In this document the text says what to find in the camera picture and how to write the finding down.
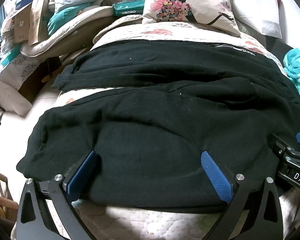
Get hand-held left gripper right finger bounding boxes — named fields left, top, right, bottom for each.
left=201, top=151, right=283, bottom=240

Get teal soft pack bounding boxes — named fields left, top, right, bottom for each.
left=47, top=2, right=93, bottom=37

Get beige padded cushion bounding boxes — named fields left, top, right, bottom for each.
left=20, top=5, right=143, bottom=58

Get heart-printed quilted blanket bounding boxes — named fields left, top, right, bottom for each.
left=10, top=21, right=300, bottom=240

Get flattened brown cardboard box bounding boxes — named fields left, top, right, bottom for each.
left=27, top=0, right=48, bottom=47

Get green tissue packet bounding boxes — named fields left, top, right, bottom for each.
left=112, top=0, right=147, bottom=18

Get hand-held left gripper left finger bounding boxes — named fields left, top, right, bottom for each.
left=16, top=150, right=102, bottom=240

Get white paper bag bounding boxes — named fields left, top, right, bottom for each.
left=226, top=0, right=283, bottom=39

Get light wooden chair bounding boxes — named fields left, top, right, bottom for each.
left=0, top=166, right=19, bottom=220

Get blue and white box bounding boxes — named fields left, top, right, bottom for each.
left=14, top=0, right=40, bottom=10

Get diamond-patterned white mattress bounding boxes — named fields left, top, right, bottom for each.
left=0, top=52, right=42, bottom=117

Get black pants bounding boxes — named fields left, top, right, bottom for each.
left=16, top=40, right=300, bottom=214

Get floral figure printed pillow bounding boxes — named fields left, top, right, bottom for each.
left=142, top=0, right=241, bottom=38

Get teal fluffy cloth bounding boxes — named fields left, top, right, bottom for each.
left=283, top=47, right=300, bottom=110

